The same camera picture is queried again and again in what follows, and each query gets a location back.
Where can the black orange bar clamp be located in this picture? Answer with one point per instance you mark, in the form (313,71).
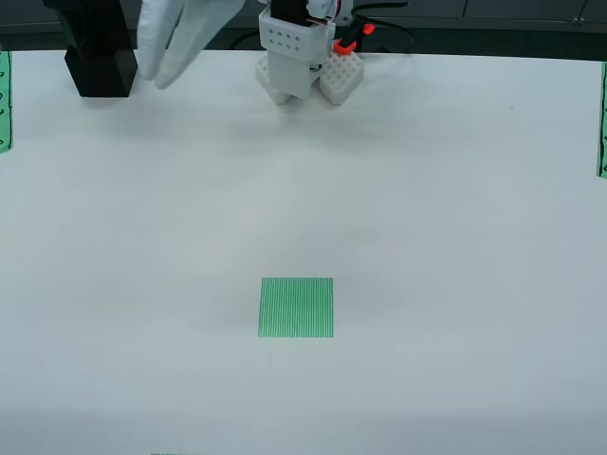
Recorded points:
(342,46)

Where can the green striped square sheet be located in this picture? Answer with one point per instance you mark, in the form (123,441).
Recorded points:
(296,308)

